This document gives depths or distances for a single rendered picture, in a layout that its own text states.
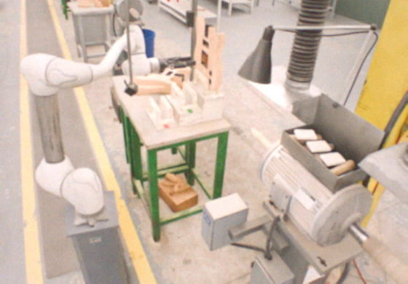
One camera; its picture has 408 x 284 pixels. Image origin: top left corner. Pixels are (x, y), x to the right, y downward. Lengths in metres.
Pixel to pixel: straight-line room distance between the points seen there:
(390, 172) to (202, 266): 1.75
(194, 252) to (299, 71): 1.68
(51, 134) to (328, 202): 1.27
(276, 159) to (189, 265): 1.42
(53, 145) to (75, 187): 0.24
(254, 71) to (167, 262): 1.68
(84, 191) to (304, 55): 1.19
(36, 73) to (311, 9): 1.15
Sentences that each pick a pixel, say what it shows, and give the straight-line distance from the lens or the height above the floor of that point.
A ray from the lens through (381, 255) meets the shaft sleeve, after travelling 1.14.
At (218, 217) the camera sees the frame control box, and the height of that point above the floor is 1.12.
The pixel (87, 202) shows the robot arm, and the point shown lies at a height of 0.85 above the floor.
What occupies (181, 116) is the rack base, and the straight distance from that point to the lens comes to 2.05.
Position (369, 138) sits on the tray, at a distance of 1.14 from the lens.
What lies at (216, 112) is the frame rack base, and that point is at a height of 0.99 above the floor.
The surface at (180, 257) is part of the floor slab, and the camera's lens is 2.52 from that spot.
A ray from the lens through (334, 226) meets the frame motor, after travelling 1.15.
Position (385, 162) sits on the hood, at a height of 1.54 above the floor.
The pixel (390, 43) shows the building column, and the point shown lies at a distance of 2.02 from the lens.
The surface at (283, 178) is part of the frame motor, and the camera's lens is 1.21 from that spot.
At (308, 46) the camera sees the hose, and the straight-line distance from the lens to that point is 1.24.
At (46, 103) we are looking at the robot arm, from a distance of 1.65.
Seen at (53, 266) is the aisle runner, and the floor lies 0.00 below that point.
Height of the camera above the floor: 2.07
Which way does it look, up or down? 34 degrees down
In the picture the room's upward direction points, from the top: 3 degrees clockwise
